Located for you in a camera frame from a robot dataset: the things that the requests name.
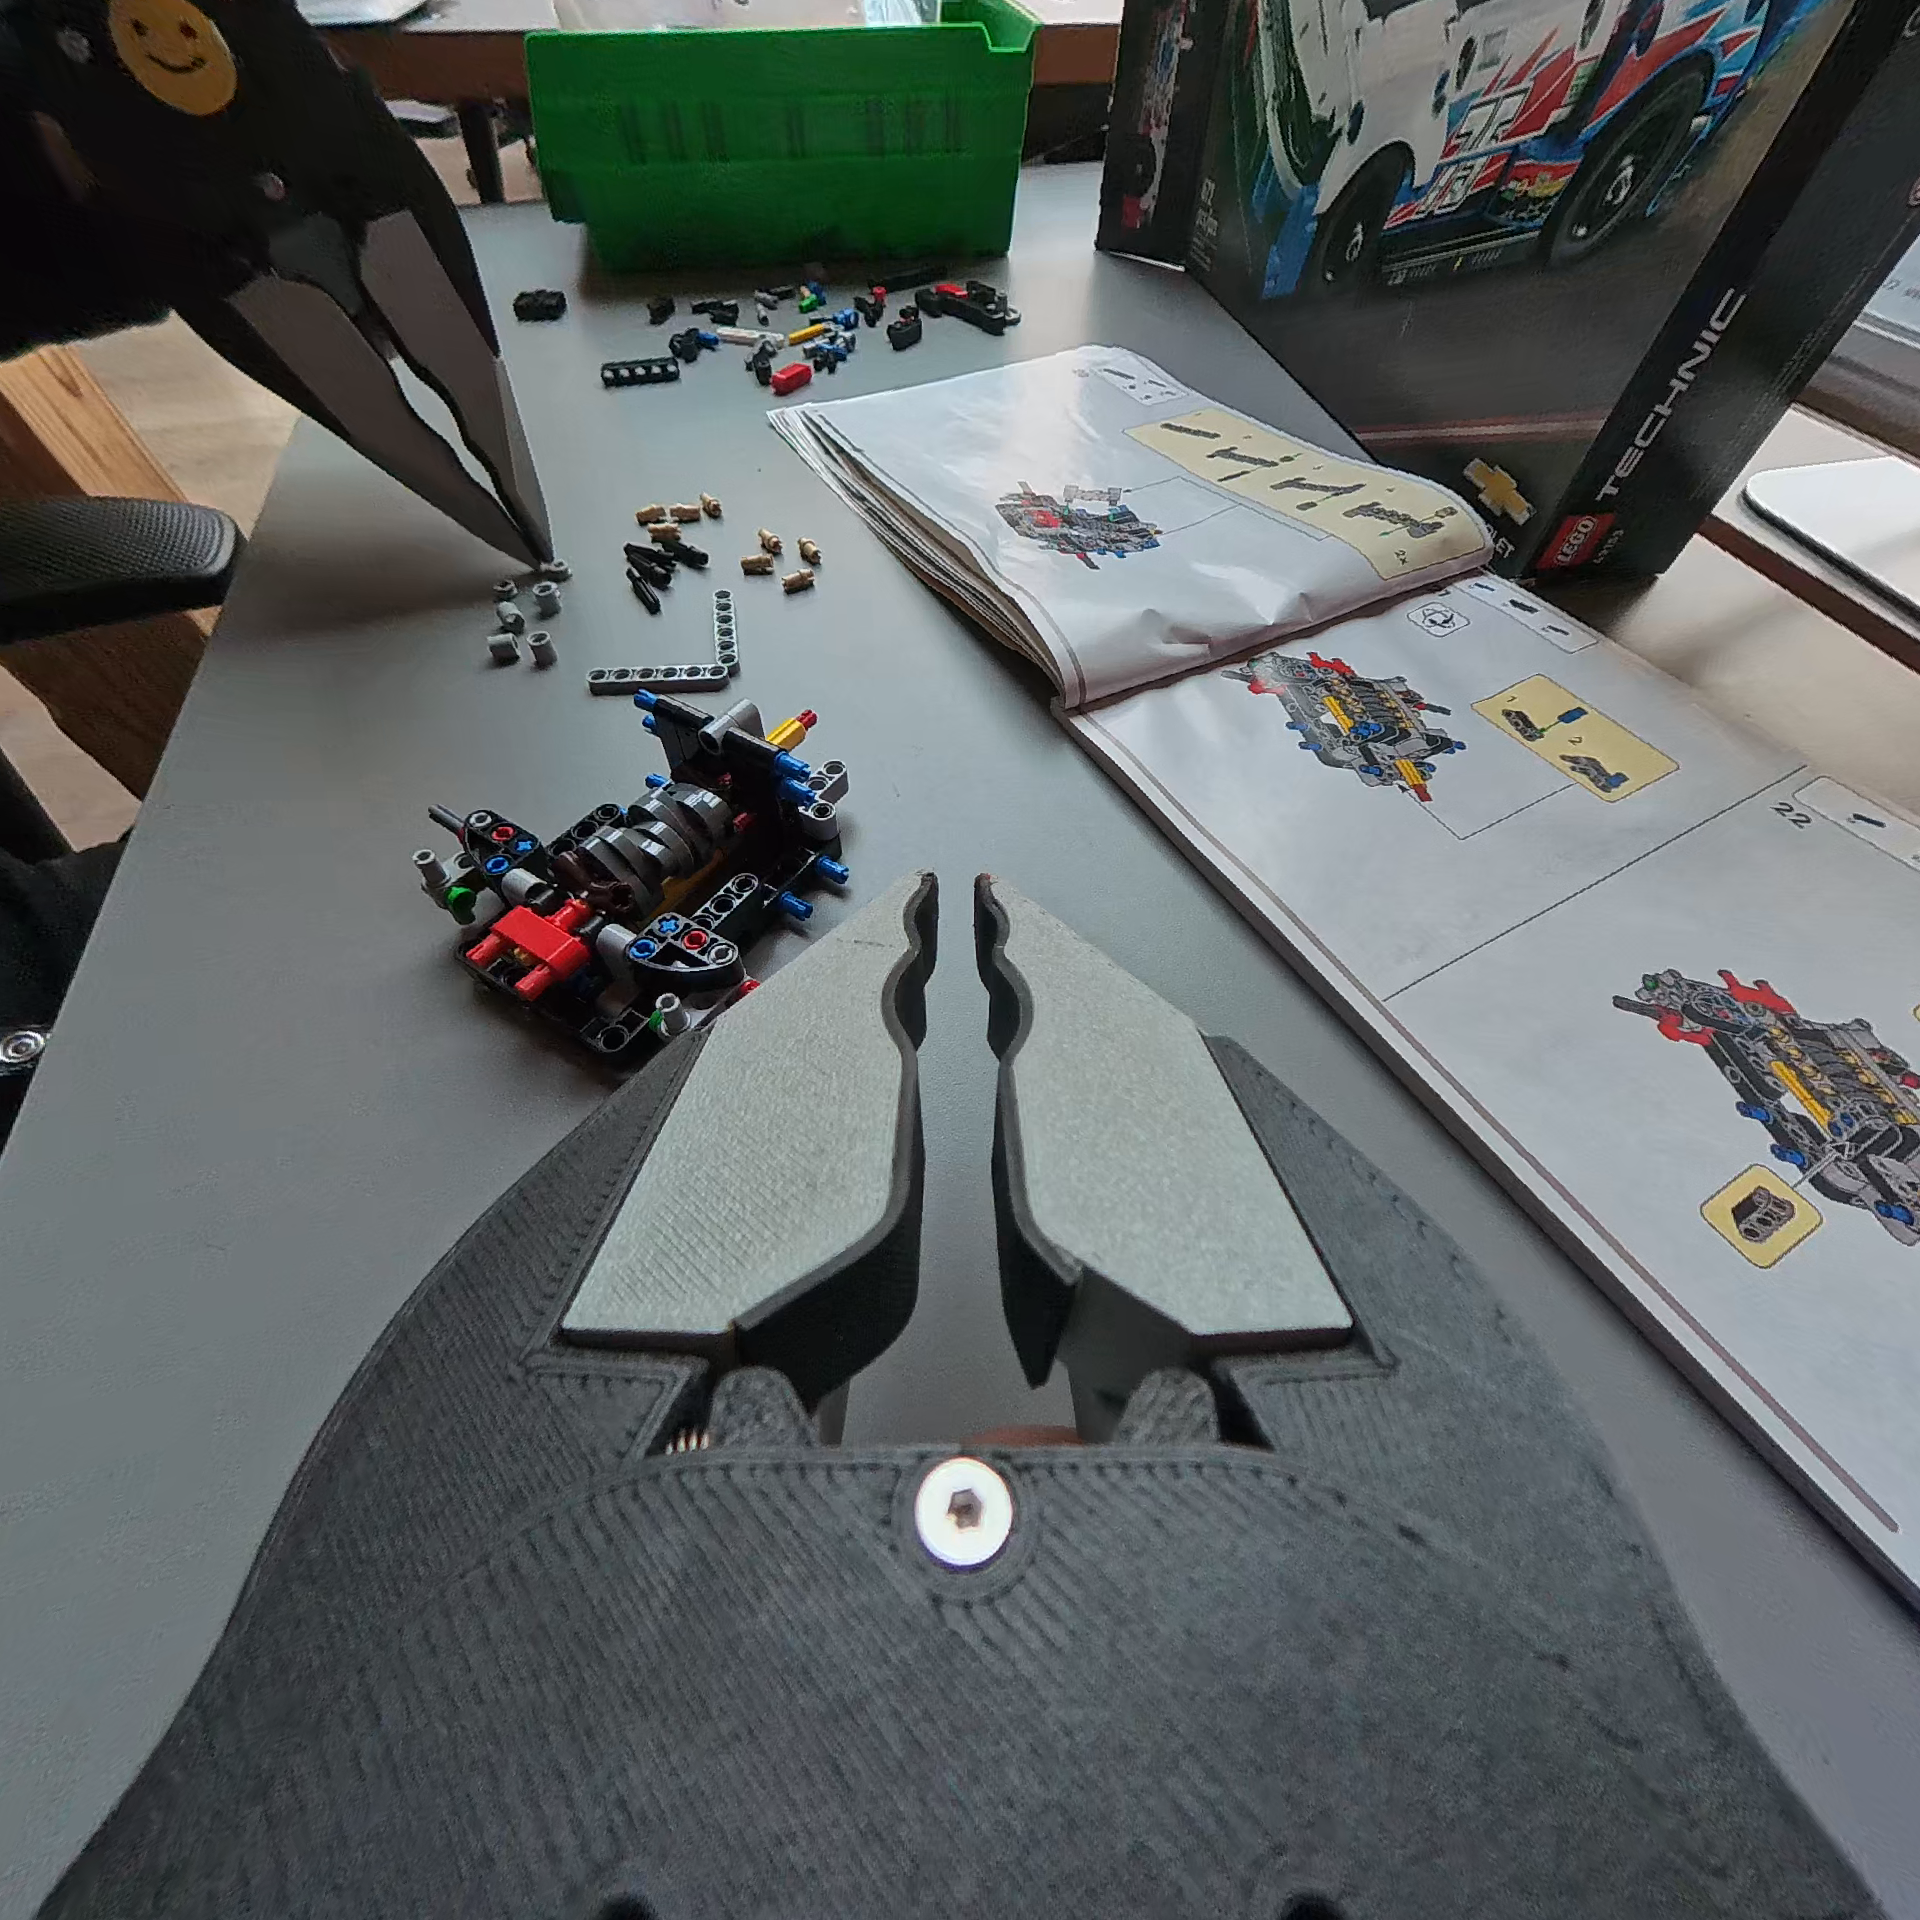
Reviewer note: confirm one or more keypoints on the person's dark jacket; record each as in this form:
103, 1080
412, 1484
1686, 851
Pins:
45, 930

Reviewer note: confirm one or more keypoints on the grey angled lego beam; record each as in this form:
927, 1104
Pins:
726, 630

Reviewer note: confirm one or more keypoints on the pile of tan lego pins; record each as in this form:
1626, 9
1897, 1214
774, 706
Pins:
802, 579

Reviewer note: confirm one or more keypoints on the black straight lego beam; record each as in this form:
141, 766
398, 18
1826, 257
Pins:
638, 372

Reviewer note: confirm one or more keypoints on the lego set box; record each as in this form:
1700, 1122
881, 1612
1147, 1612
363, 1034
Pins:
1501, 345

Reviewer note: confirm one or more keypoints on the small black lego connector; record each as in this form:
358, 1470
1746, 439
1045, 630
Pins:
539, 304

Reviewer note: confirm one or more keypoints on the white flat device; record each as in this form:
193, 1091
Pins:
1846, 518

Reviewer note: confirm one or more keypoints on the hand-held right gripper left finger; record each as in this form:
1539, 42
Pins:
750, 1155

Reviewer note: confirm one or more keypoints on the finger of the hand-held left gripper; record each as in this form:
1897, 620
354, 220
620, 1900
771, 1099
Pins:
339, 368
451, 329

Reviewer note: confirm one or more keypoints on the pile of mixed lego pieces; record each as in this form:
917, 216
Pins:
967, 304

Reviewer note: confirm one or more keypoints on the green plastic bin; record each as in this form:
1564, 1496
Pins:
780, 135

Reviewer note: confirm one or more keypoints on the black chair armrest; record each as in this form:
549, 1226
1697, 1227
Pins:
106, 562

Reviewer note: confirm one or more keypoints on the wooden cabinet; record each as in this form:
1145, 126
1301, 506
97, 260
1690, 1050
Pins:
76, 450

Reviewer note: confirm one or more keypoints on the cluster of black lego pins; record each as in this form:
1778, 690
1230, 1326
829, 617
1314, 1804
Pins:
649, 556

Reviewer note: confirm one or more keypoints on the open lego instruction booklet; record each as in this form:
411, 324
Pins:
1350, 839

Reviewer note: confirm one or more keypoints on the pile of grey lego bushings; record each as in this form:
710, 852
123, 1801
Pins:
540, 648

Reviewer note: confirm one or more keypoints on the partly built lego assembly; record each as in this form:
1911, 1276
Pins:
662, 855

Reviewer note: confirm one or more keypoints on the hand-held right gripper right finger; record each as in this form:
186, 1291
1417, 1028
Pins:
1172, 1155

